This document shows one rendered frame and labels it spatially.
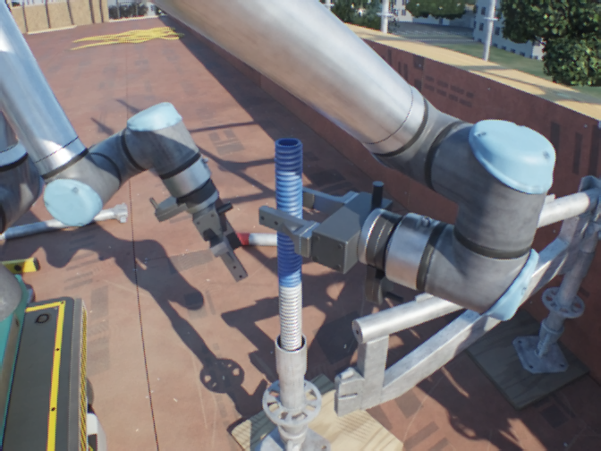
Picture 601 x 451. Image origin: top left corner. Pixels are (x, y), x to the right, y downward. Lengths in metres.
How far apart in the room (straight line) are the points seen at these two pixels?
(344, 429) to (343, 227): 0.70
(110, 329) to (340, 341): 0.74
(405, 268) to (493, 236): 0.12
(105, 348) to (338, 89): 1.20
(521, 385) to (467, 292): 0.88
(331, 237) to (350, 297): 1.01
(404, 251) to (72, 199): 0.50
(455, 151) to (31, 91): 0.60
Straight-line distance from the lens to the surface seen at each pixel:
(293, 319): 0.75
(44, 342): 1.07
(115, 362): 1.41
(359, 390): 0.99
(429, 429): 1.22
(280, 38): 0.38
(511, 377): 1.38
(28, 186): 1.06
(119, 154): 0.84
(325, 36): 0.40
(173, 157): 0.81
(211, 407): 1.24
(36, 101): 0.74
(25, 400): 0.97
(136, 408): 1.28
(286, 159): 0.60
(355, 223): 0.56
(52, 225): 2.15
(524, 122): 1.48
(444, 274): 0.52
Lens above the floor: 0.99
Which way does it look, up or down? 31 degrees down
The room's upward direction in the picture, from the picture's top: straight up
